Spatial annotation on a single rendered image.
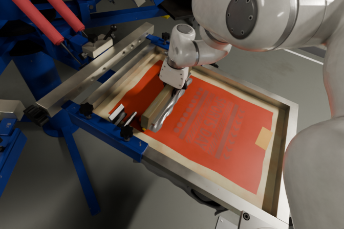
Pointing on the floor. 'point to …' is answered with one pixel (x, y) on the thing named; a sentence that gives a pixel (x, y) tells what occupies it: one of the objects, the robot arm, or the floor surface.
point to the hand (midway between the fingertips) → (170, 89)
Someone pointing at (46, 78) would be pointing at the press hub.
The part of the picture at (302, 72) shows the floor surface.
